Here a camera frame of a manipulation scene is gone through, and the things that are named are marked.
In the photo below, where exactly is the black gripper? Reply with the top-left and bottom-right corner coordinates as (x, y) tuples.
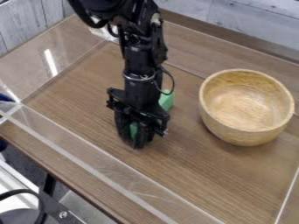
(107, 87), (171, 149)

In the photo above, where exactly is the green rectangular block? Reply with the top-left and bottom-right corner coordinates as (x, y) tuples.
(130, 89), (174, 139)

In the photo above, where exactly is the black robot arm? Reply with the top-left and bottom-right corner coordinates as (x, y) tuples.
(67, 0), (171, 149)

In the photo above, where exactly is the wooden bowl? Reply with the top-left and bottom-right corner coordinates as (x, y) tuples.
(200, 69), (296, 146)

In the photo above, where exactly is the black table leg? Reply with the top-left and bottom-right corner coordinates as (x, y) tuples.
(43, 174), (57, 196)

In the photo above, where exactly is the clear acrylic tray wall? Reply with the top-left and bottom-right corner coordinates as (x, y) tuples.
(0, 78), (226, 224)

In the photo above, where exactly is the clear acrylic corner bracket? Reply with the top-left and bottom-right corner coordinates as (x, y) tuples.
(89, 17), (118, 42)

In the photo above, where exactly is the black cable loop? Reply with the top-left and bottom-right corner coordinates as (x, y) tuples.
(0, 188), (49, 224)

